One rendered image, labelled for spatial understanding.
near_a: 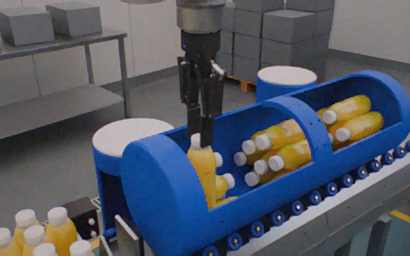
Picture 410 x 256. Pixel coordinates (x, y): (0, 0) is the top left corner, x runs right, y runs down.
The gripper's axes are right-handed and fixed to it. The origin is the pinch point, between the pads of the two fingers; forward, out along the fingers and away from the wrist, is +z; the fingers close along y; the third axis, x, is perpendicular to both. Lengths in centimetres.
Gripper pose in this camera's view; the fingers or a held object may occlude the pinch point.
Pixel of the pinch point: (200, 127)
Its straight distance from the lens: 81.7
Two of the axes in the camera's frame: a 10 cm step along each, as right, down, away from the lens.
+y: -6.0, -3.6, 7.2
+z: -0.1, 9.0, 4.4
